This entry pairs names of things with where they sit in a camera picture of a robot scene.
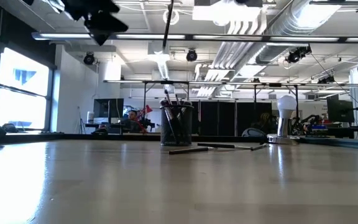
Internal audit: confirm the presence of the white ceiling ring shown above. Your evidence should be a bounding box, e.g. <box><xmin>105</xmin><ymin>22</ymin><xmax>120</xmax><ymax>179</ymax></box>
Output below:
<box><xmin>162</xmin><ymin>8</ymin><xmax>180</xmax><ymax>26</ymax></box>

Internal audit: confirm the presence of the red desk lamp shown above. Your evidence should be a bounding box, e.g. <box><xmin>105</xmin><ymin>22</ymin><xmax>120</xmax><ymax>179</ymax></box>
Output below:
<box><xmin>140</xmin><ymin>104</ymin><xmax>154</xmax><ymax>125</ymax></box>

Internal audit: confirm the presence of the white bulb lamp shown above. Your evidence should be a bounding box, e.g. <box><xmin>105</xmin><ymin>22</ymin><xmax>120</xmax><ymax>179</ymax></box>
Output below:
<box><xmin>267</xmin><ymin>95</ymin><xmax>300</xmax><ymax>145</ymax></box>

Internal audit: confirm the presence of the black computer monitor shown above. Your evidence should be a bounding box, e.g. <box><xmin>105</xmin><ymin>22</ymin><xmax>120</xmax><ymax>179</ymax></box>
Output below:
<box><xmin>93</xmin><ymin>98</ymin><xmax>125</xmax><ymax>119</ymax></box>
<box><xmin>326</xmin><ymin>98</ymin><xmax>356</xmax><ymax>124</ymax></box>

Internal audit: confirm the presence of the large window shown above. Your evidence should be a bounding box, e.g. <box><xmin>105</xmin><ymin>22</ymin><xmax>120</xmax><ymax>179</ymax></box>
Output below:
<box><xmin>0</xmin><ymin>46</ymin><xmax>55</xmax><ymax>133</ymax></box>

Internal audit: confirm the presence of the background desk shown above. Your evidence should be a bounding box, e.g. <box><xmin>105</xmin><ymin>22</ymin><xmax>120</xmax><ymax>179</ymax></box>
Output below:
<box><xmin>84</xmin><ymin>123</ymin><xmax>155</xmax><ymax>135</ymax></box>
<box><xmin>303</xmin><ymin>126</ymin><xmax>358</xmax><ymax>139</ymax></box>

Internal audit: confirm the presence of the silver ventilation duct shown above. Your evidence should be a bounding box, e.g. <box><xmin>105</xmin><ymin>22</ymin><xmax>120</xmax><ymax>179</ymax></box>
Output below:
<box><xmin>255</xmin><ymin>0</ymin><xmax>344</xmax><ymax>65</ymax></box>

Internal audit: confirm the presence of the black partition panel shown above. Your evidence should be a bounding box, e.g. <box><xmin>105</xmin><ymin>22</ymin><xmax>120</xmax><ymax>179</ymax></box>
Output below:
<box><xmin>218</xmin><ymin>101</ymin><xmax>236</xmax><ymax>136</ymax></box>
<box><xmin>236</xmin><ymin>101</ymin><xmax>273</xmax><ymax>136</ymax></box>
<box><xmin>199</xmin><ymin>101</ymin><xmax>219</xmax><ymax>136</ymax></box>

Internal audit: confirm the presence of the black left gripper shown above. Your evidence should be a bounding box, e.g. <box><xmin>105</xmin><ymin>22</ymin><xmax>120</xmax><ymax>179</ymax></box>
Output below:
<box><xmin>62</xmin><ymin>0</ymin><xmax>129</xmax><ymax>46</ymax></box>

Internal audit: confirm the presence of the red-bristled makeup brush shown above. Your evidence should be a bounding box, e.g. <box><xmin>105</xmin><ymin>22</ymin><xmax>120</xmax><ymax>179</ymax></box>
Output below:
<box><xmin>196</xmin><ymin>142</ymin><xmax>270</xmax><ymax>152</ymax></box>

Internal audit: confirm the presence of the person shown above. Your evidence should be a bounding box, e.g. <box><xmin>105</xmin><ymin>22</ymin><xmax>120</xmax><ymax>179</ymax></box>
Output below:
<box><xmin>126</xmin><ymin>110</ymin><xmax>142</xmax><ymax>133</ymax></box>

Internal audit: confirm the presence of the black mesh brush cup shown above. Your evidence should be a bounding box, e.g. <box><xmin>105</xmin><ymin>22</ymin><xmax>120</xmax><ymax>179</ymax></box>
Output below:
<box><xmin>159</xmin><ymin>104</ymin><xmax>195</xmax><ymax>147</ymax></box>

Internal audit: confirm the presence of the overhead LED light bar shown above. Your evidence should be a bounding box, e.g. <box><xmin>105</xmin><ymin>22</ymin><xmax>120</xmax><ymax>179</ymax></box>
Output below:
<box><xmin>31</xmin><ymin>30</ymin><xmax>358</xmax><ymax>44</ymax></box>

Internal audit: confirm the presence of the background black table rig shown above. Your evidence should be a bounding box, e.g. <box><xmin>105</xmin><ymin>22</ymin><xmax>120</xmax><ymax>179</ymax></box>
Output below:
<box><xmin>141</xmin><ymin>80</ymin><xmax>300</xmax><ymax>138</ymax></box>

